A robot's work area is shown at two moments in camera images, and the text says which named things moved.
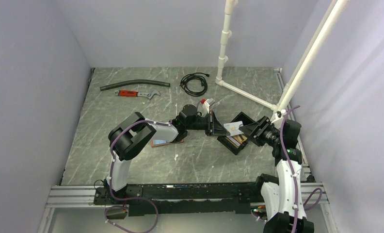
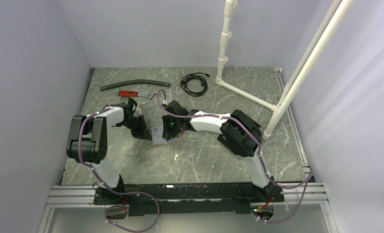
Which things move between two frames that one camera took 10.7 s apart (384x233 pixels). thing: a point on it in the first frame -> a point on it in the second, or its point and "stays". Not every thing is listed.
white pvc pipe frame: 312,52 stays
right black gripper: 252,129 -> 167,133
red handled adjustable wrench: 136,93 stays
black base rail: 181,199 stays
